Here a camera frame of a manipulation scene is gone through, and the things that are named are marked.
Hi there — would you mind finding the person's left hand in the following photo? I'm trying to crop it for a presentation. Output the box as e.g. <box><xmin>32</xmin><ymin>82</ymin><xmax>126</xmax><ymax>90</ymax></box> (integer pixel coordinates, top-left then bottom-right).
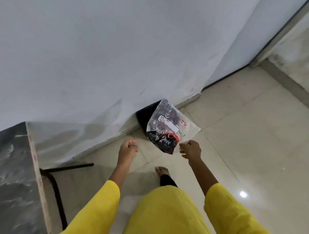
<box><xmin>117</xmin><ymin>140</ymin><xmax>140</xmax><ymax>170</ymax></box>

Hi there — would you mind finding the person's right hand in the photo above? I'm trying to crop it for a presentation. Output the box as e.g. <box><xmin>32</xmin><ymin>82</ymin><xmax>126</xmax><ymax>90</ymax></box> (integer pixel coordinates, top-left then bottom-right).
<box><xmin>179</xmin><ymin>140</ymin><xmax>202</xmax><ymax>167</ymax></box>

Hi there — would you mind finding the clear plastic bag with dark garment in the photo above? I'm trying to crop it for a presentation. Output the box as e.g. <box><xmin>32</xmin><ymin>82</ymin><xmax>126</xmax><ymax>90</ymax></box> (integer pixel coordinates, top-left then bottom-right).
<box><xmin>146</xmin><ymin>99</ymin><xmax>201</xmax><ymax>155</ymax></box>

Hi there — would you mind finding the person's right forearm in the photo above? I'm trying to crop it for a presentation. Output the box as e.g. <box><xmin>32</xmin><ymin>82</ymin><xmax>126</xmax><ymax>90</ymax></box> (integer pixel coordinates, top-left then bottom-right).
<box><xmin>188</xmin><ymin>160</ymin><xmax>219</xmax><ymax>196</ymax></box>

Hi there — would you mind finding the person's left forearm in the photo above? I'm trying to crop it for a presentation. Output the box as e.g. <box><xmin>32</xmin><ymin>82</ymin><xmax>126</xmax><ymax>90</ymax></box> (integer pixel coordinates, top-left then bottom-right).
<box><xmin>109</xmin><ymin>165</ymin><xmax>132</xmax><ymax>191</ymax></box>

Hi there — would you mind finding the black bin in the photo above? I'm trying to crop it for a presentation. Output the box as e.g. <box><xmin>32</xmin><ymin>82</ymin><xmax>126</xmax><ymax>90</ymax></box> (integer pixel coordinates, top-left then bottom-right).
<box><xmin>136</xmin><ymin>99</ymin><xmax>162</xmax><ymax>136</ymax></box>

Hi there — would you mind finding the person's bare foot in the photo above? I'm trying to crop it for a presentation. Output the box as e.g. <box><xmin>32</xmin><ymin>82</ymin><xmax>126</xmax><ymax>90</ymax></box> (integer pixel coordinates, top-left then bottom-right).
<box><xmin>155</xmin><ymin>166</ymin><xmax>172</xmax><ymax>180</ymax></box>

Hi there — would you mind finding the black legging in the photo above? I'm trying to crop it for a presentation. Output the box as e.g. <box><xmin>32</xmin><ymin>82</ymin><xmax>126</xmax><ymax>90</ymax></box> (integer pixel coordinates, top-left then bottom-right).
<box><xmin>160</xmin><ymin>175</ymin><xmax>178</xmax><ymax>188</ymax></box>

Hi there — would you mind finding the yellow tunic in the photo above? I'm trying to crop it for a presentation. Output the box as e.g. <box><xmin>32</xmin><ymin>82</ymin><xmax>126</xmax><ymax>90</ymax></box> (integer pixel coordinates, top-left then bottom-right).
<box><xmin>60</xmin><ymin>180</ymin><xmax>271</xmax><ymax>234</ymax></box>

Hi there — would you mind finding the black metal table leg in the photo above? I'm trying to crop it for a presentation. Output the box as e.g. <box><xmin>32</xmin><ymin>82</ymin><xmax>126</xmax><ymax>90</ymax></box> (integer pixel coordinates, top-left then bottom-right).
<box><xmin>39</xmin><ymin>163</ymin><xmax>94</xmax><ymax>231</ymax></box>

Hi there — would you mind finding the grey marble table top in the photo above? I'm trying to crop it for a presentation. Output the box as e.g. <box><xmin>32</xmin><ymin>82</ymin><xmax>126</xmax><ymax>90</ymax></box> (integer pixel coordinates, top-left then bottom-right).
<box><xmin>0</xmin><ymin>122</ymin><xmax>52</xmax><ymax>234</ymax></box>

